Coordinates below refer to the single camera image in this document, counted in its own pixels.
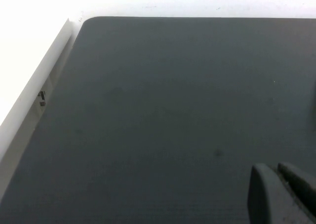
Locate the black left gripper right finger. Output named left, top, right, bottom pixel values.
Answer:
left=277, top=162, right=316, bottom=211

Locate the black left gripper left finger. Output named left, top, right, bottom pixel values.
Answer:
left=247, top=163, right=316, bottom=224

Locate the black table mat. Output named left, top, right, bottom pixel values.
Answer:
left=0, top=16, right=316, bottom=224

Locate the white side board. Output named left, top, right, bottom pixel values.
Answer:
left=0, top=18, right=75, bottom=165

